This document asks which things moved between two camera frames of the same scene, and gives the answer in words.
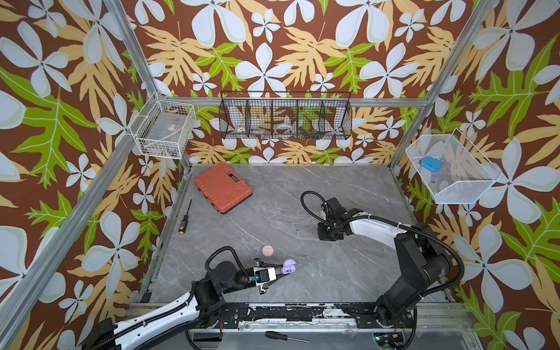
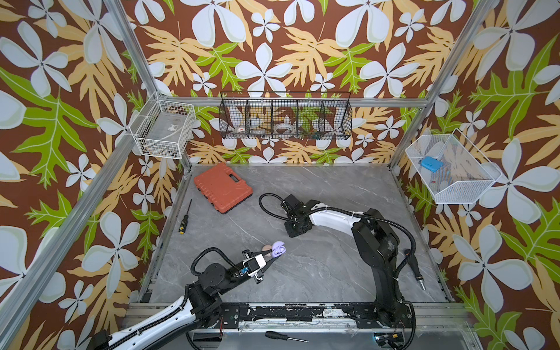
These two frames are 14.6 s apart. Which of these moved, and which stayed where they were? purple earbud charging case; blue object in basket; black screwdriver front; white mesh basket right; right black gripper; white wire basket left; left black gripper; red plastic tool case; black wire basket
Moved: right black gripper; left black gripper; purple earbud charging case
Stayed: black screwdriver front; red plastic tool case; white wire basket left; blue object in basket; black wire basket; white mesh basket right
